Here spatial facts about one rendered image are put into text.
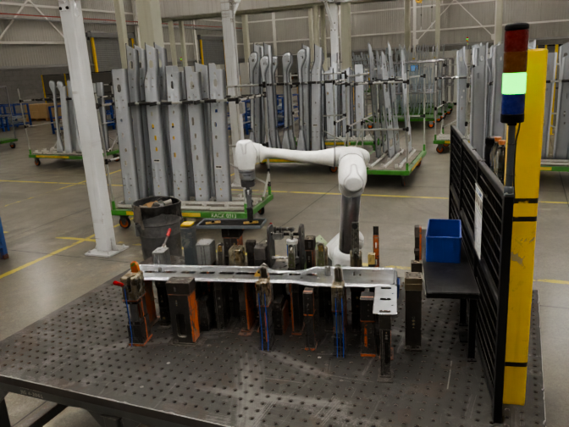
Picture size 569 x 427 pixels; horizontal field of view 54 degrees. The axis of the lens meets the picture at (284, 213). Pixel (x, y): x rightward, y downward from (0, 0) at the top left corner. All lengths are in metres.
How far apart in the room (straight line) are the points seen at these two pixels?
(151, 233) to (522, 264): 4.10
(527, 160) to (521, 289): 0.47
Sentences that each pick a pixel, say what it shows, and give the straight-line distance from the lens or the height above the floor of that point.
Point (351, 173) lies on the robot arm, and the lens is 2.73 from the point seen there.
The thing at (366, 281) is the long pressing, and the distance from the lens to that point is 2.62.
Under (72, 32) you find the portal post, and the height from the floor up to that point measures 2.41.
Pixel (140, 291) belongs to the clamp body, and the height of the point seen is 0.97.
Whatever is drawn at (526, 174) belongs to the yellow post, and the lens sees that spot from 2.05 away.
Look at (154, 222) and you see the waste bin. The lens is 5.54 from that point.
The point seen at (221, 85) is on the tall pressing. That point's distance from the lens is 7.00.
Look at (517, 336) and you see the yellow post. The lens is 2.25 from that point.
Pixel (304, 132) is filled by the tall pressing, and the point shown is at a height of 0.66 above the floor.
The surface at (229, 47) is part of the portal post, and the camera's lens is 9.21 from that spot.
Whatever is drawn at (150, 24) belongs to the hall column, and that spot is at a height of 2.72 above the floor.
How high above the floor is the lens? 2.01
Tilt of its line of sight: 15 degrees down
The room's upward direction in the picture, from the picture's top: 3 degrees counter-clockwise
